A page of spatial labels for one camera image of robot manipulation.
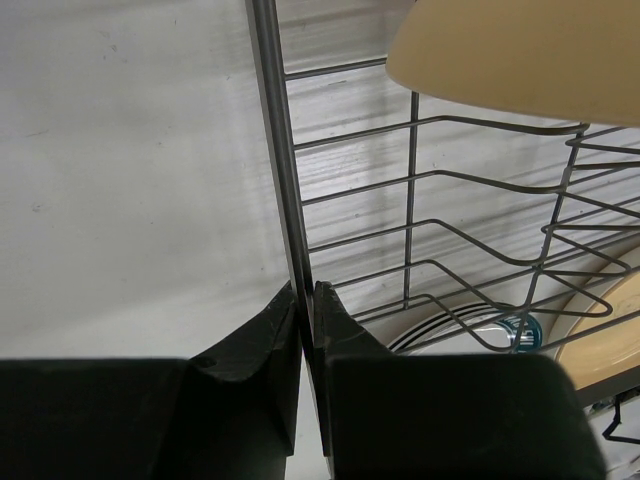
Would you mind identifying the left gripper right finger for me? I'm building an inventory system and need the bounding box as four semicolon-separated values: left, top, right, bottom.
313;282;606;479

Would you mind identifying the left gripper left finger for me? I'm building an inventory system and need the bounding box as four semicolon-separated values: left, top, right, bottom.
1;287;301;479

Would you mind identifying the cream yellow bowl plate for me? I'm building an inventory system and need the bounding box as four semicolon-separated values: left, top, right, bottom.
548;272;639;390

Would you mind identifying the white plate with flower pattern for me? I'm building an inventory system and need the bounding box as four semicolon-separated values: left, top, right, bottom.
387;302;513;355

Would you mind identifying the yellow plate with green rim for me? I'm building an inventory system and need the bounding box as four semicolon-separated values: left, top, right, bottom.
474;315;543;353

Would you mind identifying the yellow rear plate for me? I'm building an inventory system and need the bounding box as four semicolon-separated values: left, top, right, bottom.
386;1;639;127

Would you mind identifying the black wire dish rack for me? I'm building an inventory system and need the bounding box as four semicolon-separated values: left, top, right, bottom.
247;1;639;479

